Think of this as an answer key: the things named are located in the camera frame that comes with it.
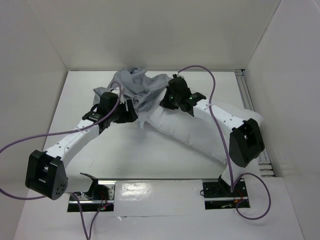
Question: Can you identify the grey pillowcase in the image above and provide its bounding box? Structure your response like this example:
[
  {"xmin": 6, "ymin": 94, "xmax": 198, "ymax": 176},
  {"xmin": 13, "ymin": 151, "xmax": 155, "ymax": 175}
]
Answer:
[{"xmin": 93, "ymin": 67, "xmax": 172, "ymax": 113}]

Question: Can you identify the white pillow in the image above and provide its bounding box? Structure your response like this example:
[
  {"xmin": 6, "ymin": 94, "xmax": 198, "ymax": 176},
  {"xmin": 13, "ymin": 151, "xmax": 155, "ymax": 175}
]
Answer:
[{"xmin": 137, "ymin": 100, "xmax": 263, "ymax": 165}]

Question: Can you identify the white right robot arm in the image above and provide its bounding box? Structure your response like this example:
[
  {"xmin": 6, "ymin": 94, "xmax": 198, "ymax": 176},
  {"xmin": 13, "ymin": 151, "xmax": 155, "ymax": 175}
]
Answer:
[{"xmin": 160, "ymin": 74, "xmax": 265, "ymax": 196}]

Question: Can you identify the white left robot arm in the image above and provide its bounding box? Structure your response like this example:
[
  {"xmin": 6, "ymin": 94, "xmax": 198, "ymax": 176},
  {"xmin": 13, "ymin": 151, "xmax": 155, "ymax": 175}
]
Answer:
[{"xmin": 25, "ymin": 92, "xmax": 138, "ymax": 200}]

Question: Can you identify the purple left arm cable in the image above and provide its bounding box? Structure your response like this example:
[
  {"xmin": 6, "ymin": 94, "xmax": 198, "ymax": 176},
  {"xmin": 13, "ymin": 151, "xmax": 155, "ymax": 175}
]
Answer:
[{"xmin": 0, "ymin": 81, "xmax": 123, "ymax": 240}]

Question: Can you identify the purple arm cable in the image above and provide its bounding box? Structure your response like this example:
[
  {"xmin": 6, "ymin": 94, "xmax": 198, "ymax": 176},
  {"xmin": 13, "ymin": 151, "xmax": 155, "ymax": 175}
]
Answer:
[
  {"xmin": 174, "ymin": 65, "xmax": 272, "ymax": 221},
  {"xmin": 0, "ymin": 81, "xmax": 123, "ymax": 240}
]

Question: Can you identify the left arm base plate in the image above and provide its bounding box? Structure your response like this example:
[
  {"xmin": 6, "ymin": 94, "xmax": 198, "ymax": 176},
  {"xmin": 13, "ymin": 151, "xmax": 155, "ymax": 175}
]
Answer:
[{"xmin": 67, "ymin": 172, "xmax": 116, "ymax": 213}]

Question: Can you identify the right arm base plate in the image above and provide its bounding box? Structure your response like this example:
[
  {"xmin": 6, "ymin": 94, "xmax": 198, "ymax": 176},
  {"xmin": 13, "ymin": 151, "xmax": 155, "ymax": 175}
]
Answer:
[{"xmin": 199, "ymin": 179, "xmax": 250, "ymax": 210}]

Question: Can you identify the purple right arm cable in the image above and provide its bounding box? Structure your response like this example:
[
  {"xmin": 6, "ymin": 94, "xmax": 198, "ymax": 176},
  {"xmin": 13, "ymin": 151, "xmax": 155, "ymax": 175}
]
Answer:
[{"xmin": 174, "ymin": 65, "xmax": 272, "ymax": 221}]

